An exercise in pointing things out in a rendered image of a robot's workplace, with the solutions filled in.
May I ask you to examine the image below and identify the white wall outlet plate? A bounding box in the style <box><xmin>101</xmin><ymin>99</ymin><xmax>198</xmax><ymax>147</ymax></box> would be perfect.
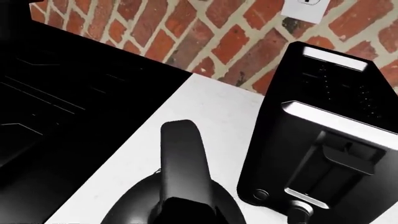
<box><xmin>280</xmin><ymin>0</ymin><xmax>331</xmax><ymax>24</ymax></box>

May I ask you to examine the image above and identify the black two-slot toaster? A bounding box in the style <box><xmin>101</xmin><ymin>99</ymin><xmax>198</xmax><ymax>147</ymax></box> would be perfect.
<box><xmin>236</xmin><ymin>40</ymin><xmax>398</xmax><ymax>224</ymax></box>

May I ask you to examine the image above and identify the black stove cooktop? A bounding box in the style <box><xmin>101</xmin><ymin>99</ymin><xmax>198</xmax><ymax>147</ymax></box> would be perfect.
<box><xmin>0</xmin><ymin>0</ymin><xmax>194</xmax><ymax>224</ymax></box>

